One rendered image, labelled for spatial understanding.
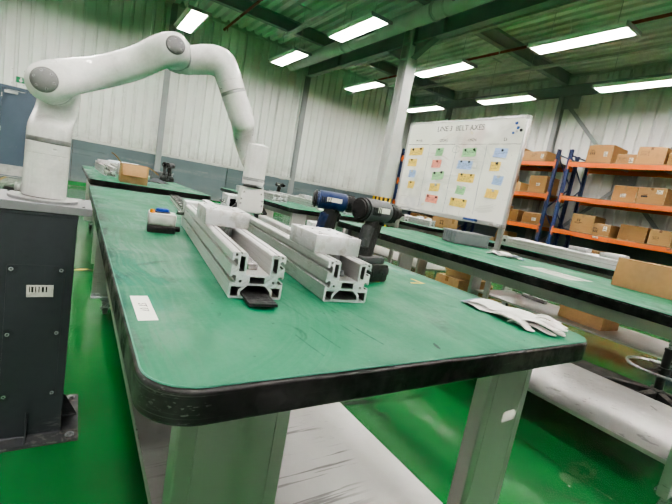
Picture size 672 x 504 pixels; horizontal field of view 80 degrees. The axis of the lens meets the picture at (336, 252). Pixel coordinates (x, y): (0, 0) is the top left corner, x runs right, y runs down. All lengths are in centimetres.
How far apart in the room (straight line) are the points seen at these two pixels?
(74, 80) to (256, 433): 122
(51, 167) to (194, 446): 115
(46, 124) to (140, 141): 1103
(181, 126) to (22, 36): 384
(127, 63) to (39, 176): 45
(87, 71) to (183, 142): 1121
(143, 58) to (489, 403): 141
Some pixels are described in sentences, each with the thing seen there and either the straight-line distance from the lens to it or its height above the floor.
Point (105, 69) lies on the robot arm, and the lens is 157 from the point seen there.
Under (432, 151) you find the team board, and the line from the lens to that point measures 459.
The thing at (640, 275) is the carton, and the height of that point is 86.
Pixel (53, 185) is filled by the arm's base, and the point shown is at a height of 86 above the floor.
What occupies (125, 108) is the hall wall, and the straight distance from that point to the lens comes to 1255.
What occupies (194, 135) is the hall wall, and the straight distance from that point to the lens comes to 1280.
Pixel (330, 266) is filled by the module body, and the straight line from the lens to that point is 81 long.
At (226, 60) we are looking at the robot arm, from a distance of 159.
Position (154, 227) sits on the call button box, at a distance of 135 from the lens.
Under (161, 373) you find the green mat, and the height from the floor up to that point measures 78.
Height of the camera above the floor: 100
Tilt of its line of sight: 8 degrees down
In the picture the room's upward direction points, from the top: 10 degrees clockwise
